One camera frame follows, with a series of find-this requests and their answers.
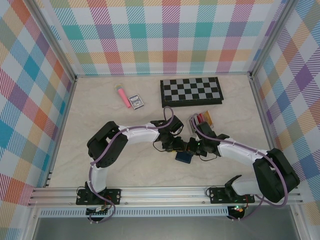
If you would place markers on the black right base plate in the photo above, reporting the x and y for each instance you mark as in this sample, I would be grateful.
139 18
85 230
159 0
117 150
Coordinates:
217 195

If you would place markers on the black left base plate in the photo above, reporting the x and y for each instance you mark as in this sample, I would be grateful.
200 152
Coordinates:
112 196

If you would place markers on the gold credit card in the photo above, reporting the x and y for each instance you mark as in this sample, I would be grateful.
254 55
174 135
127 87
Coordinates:
208 117

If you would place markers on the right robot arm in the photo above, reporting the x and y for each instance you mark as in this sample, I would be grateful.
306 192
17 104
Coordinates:
237 152

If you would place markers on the aluminium mounting rail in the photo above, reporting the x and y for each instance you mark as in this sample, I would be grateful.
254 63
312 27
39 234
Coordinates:
162 193

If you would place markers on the aluminium table side rail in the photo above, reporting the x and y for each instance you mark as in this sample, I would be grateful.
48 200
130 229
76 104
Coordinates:
265 120
61 135

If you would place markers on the aluminium table back rail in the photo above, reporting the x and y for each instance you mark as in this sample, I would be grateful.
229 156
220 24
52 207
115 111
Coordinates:
162 75

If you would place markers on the pink toy microphone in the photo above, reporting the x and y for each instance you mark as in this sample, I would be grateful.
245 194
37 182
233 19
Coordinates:
122 96

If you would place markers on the black grey chessboard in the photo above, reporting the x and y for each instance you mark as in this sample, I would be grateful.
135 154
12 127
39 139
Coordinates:
191 91

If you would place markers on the blue playing card box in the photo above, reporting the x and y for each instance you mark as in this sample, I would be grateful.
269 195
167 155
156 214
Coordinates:
136 101

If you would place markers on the left controller board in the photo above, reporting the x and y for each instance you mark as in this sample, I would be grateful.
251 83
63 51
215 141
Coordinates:
98 211

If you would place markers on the aluminium frame post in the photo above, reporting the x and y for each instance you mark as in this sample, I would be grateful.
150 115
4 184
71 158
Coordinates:
52 42
272 37

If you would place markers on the navy leather card holder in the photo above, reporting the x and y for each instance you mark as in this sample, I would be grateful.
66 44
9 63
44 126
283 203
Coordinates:
183 158

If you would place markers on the controller board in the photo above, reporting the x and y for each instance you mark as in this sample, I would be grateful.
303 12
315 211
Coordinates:
237 209
98 211

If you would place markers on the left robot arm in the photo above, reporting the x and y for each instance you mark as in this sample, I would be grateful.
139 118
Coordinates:
140 135

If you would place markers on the right controller board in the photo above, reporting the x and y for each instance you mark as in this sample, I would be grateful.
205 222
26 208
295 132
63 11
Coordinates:
237 209

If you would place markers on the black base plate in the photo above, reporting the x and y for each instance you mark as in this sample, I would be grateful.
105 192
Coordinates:
112 196
217 195

